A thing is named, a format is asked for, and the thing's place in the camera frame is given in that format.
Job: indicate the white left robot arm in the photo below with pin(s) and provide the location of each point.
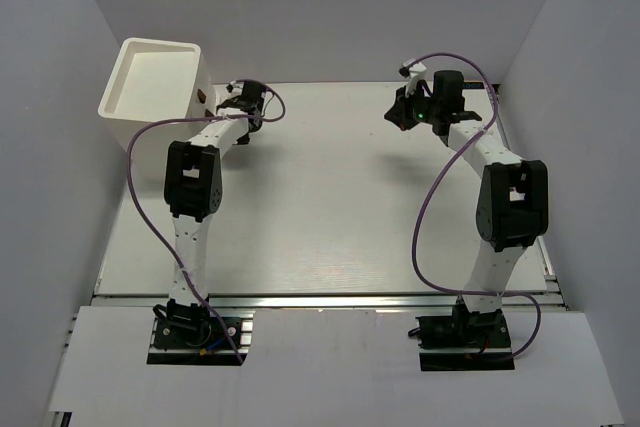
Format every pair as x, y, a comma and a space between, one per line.
193, 184

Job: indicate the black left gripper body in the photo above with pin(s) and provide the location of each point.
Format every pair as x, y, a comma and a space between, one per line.
245, 138

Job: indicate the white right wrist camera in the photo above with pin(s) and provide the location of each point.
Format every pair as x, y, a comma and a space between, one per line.
413, 72

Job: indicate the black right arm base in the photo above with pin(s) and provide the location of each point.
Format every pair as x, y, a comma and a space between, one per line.
463, 342

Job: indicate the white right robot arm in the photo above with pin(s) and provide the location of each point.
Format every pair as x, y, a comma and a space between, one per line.
512, 206

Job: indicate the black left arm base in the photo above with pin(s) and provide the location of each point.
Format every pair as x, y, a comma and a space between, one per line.
192, 336

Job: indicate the white drawer cabinet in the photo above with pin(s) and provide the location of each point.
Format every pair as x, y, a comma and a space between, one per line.
155, 80

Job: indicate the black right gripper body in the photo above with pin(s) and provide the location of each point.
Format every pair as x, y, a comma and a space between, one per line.
400, 114

